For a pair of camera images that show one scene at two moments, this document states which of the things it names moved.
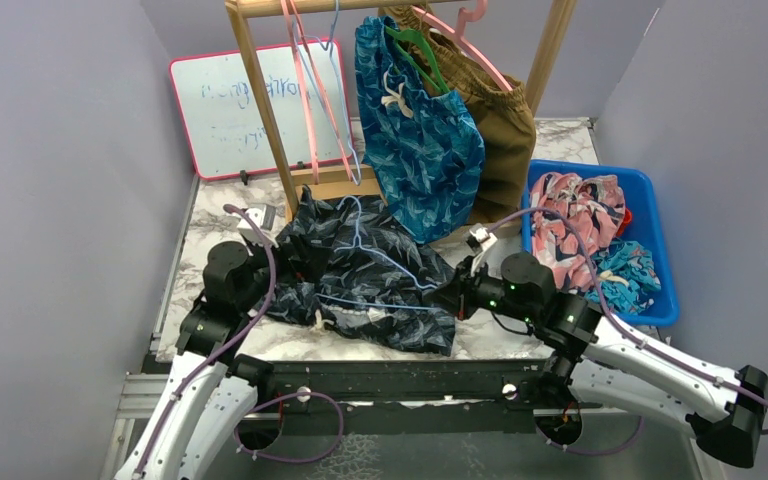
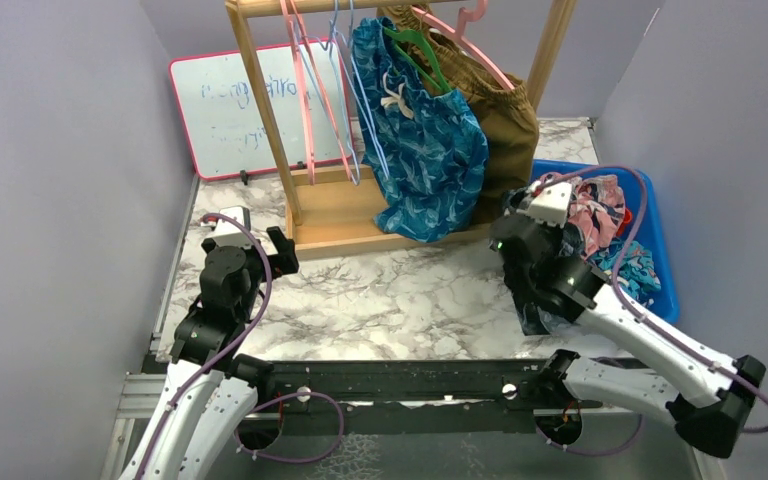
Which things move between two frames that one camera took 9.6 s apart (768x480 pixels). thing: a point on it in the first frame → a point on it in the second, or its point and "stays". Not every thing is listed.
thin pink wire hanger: (321, 91) stays
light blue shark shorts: (626, 275) stays
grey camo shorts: (360, 273) → (531, 320)
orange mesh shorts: (626, 221) stays
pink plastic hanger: (309, 117) stays
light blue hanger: (362, 246) → (361, 92)
